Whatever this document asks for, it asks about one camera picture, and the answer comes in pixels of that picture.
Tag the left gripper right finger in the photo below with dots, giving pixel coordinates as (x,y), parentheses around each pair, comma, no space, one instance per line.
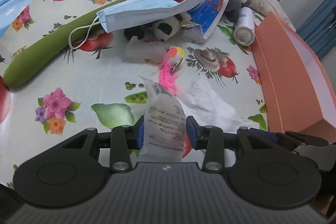
(211,139)

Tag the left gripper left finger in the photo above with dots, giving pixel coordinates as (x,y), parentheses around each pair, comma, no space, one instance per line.
(123,139)

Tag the translucent printed plastic packet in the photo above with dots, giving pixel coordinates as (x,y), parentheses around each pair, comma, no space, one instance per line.
(164,126)

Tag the blue surgical face mask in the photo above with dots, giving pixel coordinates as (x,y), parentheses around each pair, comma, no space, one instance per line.
(131,13)

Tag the blue white plastic bag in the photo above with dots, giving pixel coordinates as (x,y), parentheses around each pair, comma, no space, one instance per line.
(206,16)

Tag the salmon pink cardboard box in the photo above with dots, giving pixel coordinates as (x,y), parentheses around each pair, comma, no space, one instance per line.
(298,94)

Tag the pink feather cat toy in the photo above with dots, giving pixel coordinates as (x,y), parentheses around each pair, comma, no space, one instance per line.
(172,61)

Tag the white tissue under panda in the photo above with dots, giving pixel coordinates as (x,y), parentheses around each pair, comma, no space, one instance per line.
(154,51)

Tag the white spray can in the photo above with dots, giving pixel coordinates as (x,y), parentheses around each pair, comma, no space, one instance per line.
(244,32)

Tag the green long massage brush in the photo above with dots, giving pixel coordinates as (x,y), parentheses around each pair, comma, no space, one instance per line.
(40,32)

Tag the small panda plush toy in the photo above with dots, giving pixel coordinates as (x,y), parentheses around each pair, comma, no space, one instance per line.
(162,29)

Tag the blue curtain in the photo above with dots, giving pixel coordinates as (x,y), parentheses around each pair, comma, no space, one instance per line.
(318,31)

